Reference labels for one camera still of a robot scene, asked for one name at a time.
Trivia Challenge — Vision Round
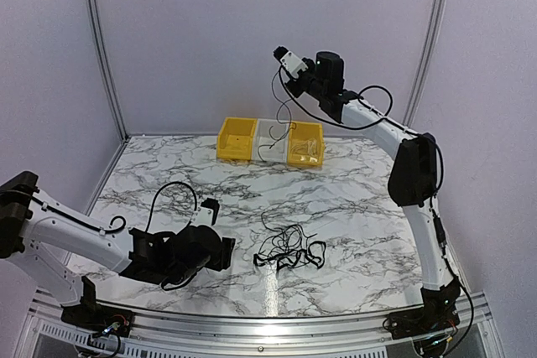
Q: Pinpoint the white thin cable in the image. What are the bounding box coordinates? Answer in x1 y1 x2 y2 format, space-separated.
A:
291 137 324 162

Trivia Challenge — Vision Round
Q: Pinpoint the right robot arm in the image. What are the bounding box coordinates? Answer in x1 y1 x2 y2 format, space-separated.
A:
274 46 467 331

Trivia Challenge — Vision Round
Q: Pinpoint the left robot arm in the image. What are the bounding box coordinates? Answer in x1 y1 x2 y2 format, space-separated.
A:
1 171 235 329

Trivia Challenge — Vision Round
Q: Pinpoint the right yellow bin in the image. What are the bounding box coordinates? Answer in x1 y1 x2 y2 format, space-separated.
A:
287 121 325 168

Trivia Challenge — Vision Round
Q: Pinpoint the yellow bin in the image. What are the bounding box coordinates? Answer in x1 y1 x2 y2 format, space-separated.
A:
287 121 325 168
216 117 258 161

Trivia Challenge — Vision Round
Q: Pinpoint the white translucent bin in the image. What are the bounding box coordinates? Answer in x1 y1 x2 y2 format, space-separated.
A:
251 119 289 163

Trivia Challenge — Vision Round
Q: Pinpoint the left yellow bin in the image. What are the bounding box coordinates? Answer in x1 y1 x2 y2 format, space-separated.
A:
216 117 258 161

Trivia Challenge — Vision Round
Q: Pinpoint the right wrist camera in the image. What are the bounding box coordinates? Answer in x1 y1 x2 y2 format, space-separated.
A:
273 46 309 80

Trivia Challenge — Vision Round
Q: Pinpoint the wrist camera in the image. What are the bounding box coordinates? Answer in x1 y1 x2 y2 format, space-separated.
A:
273 46 309 80
193 198 220 226

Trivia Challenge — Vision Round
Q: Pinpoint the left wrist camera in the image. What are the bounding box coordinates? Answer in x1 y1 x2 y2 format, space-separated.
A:
193 198 220 226

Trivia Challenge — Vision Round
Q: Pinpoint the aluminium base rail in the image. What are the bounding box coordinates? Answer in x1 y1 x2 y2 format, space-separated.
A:
13 288 505 357

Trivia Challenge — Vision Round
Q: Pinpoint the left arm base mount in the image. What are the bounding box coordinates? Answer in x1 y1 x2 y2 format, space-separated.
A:
61 306 134 337

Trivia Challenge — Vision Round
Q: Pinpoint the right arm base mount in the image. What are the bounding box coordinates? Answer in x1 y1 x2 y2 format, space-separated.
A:
383 308 460 340

